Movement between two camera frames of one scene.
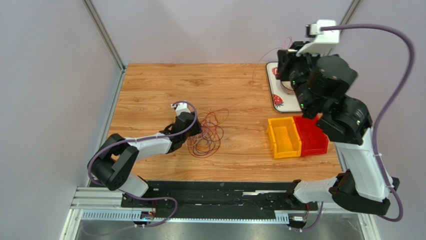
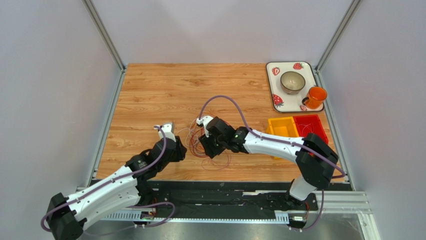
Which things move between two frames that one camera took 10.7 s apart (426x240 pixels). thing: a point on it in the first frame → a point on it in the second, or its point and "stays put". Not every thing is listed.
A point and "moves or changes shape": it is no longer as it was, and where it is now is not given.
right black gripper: [284, 62] → [206, 146]
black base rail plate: [197, 198] stays put
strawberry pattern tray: [282, 102] stays put
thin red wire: [278, 48] → [307, 125]
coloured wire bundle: [208, 142] moves or changes shape
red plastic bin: [314, 141] stays put
